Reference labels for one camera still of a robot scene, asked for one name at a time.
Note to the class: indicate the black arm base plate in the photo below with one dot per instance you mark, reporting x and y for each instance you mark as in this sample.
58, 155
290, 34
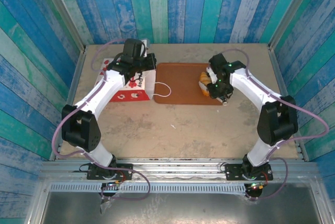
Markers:
125, 169
233, 170

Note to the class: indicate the small circuit board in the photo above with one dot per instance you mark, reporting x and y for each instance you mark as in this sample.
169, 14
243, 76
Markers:
257, 186
112, 183

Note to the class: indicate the aluminium mounting rail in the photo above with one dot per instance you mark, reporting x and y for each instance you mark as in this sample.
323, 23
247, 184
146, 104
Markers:
178, 167

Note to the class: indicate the steel sheet panel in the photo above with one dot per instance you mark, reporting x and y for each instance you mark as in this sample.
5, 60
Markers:
183, 211

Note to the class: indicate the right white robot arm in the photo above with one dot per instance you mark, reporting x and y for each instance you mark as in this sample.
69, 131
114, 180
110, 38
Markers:
251, 85

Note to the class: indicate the striped croissant fake bread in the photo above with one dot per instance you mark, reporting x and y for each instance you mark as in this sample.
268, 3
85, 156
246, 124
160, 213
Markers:
203, 78

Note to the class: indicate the brown plastic tray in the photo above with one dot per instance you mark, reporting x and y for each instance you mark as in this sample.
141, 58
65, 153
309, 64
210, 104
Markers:
180, 82

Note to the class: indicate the aluminium frame post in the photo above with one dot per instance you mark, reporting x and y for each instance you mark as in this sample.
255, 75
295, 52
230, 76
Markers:
65, 17
293, 12

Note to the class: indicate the red and white paper bag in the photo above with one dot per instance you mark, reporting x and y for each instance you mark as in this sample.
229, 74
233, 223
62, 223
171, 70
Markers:
128, 94

